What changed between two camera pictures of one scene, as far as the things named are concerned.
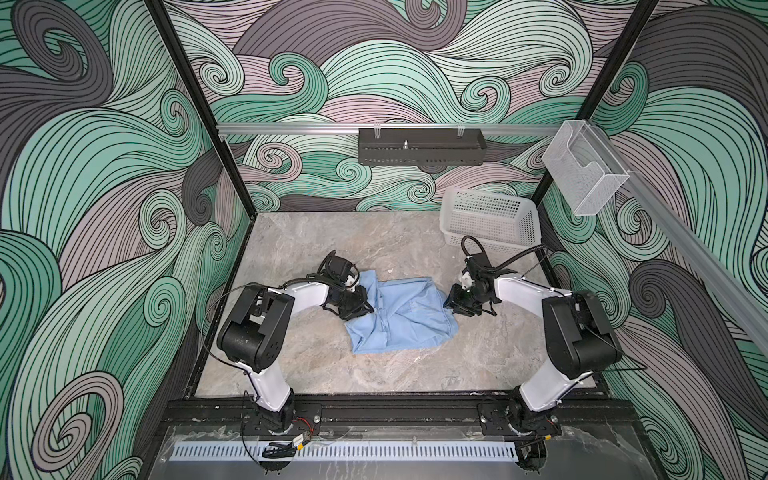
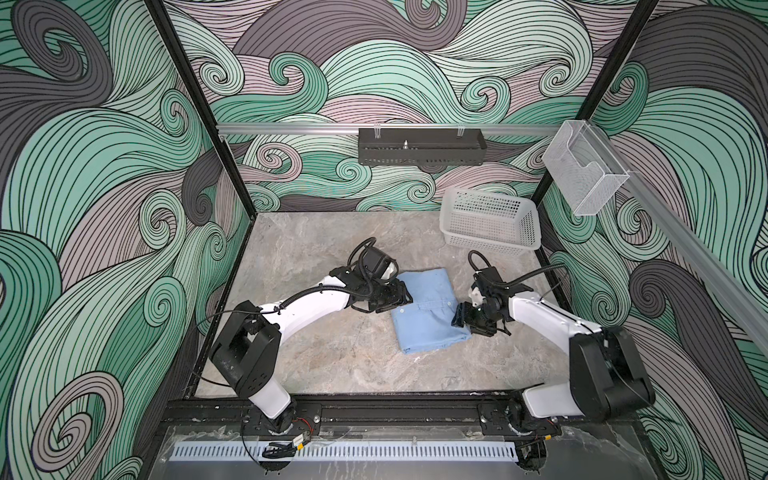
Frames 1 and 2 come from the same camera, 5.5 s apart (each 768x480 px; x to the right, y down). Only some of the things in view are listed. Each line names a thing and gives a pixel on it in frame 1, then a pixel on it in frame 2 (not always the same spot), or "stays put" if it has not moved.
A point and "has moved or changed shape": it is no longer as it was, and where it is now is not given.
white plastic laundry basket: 498,221 stays put
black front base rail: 240,411 stays put
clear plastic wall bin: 582,170 stays put
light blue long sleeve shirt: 407,313 has moved or changed shape
